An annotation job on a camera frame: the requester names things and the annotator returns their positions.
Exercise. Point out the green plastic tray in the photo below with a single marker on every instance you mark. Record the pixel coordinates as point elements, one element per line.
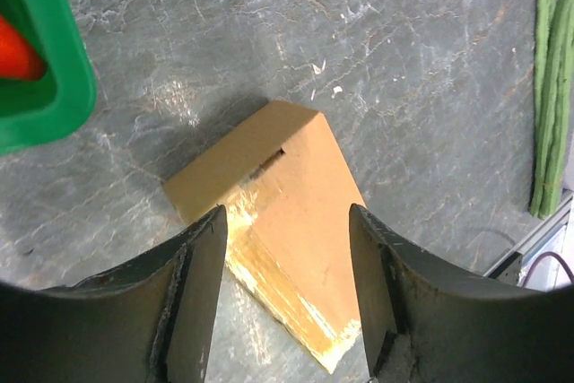
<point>57,104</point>

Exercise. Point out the brown cardboard express box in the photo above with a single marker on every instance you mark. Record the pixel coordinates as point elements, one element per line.
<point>287,191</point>

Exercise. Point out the green long beans bundle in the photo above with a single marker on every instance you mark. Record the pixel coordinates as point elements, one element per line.
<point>552,85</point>

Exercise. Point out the red chili pepper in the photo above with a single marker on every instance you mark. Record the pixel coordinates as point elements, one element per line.
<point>19,59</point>

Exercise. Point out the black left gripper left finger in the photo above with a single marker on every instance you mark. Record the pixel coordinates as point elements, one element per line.
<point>149,319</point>

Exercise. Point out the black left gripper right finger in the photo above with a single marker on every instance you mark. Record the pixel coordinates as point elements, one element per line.
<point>424,319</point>

